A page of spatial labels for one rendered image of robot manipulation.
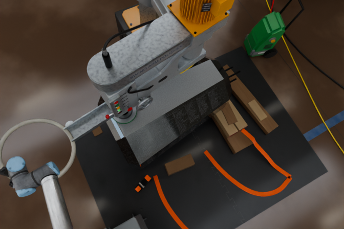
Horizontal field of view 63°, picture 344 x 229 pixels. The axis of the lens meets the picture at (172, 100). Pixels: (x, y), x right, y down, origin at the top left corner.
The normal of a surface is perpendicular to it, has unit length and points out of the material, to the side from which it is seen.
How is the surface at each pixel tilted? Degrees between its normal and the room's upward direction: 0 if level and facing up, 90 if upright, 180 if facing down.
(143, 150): 45
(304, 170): 0
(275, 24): 34
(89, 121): 2
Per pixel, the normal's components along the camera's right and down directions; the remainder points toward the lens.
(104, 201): 0.06, -0.36
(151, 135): 0.42, 0.31
